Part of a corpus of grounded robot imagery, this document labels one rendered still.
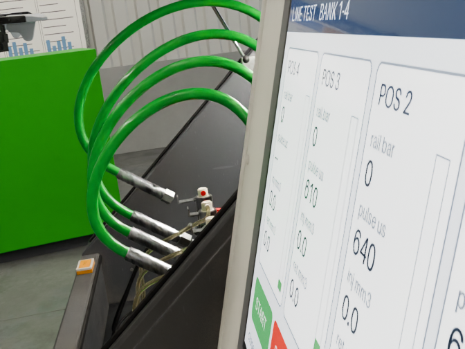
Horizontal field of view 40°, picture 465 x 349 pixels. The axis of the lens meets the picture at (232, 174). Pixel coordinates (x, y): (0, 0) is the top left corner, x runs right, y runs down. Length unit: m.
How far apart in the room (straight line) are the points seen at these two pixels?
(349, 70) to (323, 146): 0.05
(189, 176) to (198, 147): 0.06
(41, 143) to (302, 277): 3.95
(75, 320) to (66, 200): 3.29
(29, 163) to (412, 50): 4.09
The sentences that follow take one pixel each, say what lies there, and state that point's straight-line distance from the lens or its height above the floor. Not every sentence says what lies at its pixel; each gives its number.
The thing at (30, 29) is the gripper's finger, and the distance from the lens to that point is 1.54.
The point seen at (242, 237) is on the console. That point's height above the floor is 1.20.
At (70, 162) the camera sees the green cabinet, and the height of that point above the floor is 0.60.
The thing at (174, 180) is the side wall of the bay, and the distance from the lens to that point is 1.33.
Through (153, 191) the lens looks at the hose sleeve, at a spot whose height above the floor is 1.15.
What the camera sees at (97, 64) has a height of 1.35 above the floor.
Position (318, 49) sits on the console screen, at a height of 1.37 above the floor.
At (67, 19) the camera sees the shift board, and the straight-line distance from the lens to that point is 7.39.
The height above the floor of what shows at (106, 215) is 1.16.
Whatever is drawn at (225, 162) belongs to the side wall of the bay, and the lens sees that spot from 1.33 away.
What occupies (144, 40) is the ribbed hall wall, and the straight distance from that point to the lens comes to 7.44.
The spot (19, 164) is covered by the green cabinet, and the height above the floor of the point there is 0.64.
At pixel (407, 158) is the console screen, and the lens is 0.24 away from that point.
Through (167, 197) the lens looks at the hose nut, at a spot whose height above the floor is 1.13.
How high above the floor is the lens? 1.40
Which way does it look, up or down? 14 degrees down
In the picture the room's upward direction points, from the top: 7 degrees counter-clockwise
